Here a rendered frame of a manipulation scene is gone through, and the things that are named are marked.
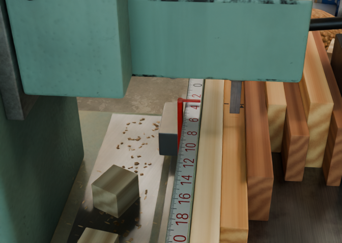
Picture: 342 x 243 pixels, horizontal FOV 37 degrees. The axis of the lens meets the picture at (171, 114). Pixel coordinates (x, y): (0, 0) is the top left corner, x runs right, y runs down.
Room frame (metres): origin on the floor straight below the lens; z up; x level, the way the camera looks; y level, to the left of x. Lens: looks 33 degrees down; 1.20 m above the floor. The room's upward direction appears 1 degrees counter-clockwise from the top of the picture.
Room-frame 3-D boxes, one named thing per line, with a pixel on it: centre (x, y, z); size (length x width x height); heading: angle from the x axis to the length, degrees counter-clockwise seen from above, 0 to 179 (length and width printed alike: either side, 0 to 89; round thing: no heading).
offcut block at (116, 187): (0.43, 0.06, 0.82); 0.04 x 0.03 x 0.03; 147
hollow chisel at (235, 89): (0.39, -0.06, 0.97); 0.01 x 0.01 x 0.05; 84
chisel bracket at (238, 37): (0.39, -0.04, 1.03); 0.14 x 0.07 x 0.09; 84
